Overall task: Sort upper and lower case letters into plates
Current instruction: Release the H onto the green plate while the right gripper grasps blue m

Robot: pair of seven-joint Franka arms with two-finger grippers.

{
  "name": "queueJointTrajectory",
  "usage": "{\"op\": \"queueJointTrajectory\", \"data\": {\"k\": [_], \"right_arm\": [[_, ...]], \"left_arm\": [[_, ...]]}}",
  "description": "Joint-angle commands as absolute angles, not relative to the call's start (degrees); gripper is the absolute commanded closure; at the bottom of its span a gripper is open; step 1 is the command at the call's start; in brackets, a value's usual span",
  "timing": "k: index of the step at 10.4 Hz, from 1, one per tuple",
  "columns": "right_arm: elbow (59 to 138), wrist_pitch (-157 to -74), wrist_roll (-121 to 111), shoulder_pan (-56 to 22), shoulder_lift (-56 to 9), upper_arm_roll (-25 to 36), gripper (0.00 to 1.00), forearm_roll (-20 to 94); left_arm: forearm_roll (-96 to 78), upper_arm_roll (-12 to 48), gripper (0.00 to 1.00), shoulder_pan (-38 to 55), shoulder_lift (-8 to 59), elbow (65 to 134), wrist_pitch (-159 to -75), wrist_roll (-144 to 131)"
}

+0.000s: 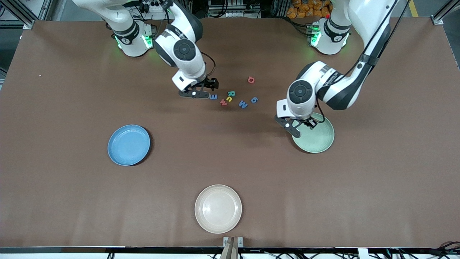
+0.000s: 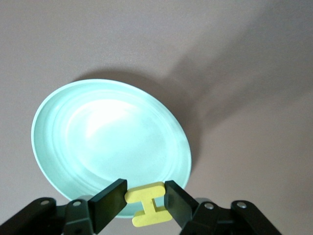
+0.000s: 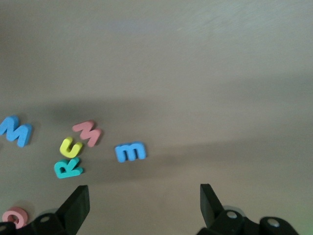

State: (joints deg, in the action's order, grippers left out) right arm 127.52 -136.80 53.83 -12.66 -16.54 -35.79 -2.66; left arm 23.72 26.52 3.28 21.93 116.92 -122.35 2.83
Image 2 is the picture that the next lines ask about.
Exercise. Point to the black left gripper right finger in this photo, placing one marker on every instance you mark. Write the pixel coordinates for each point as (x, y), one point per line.
(181, 205)

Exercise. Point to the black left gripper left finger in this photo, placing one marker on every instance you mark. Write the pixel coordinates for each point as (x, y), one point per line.
(105, 208)

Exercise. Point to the yellow foam letter H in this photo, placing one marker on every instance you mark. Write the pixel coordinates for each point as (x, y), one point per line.
(146, 208)

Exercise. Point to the green plate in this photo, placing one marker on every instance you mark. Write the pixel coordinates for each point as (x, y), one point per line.
(110, 137)

